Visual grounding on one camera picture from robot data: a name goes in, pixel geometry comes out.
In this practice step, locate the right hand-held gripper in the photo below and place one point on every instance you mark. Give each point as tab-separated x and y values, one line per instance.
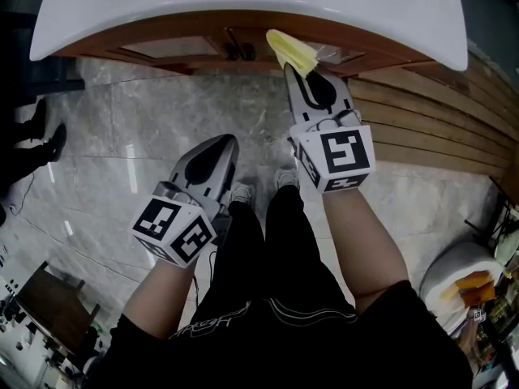
340	152

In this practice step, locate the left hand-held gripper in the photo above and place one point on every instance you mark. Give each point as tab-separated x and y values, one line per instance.
174	225

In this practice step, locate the wooden cabinet door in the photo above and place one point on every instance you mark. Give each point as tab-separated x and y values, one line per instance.
344	55
170	47

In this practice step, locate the yellow cloth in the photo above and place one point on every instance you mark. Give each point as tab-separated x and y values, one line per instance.
290	49

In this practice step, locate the person's left forearm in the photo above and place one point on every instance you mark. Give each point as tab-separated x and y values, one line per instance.
162	294

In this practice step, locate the person's right forearm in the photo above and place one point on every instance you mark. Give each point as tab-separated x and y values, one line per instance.
361	241

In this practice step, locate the wooden vanity cabinet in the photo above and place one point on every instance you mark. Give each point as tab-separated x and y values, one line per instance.
85	49

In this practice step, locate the person's left white shoe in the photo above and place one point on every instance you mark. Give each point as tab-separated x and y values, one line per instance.
242	193

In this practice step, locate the person's white shoe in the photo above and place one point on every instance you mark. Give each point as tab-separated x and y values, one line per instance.
286	178
242	193

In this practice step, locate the person's right white shoe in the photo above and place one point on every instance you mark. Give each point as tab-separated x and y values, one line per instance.
286	178

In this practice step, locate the wooden slatted panel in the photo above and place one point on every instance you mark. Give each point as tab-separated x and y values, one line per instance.
425	128

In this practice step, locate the person's black trousers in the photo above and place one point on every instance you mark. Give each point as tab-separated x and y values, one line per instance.
284	257

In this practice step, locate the dark wooden chair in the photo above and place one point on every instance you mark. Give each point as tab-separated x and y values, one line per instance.
52	306

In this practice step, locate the person's black t-shirt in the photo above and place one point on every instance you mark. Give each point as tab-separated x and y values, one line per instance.
284	359

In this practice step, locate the black metal rack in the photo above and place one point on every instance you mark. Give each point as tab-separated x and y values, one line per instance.
498	217

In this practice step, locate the orange cushion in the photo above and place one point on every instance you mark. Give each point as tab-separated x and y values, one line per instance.
476	284

